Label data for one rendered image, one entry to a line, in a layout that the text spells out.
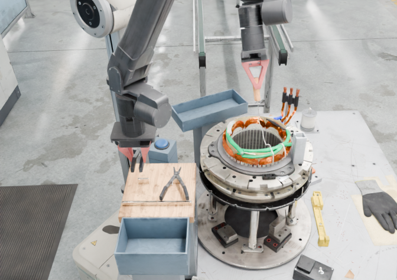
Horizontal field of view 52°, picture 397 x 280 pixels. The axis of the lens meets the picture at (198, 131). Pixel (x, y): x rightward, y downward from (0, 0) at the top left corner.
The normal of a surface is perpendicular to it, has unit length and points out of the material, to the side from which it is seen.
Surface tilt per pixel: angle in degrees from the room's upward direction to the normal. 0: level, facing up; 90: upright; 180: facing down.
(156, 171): 0
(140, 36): 84
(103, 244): 0
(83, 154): 0
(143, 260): 90
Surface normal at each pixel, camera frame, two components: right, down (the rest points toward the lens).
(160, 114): 0.80, 0.36
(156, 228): -0.03, 0.61
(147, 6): -0.55, 0.45
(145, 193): -0.04, -0.79
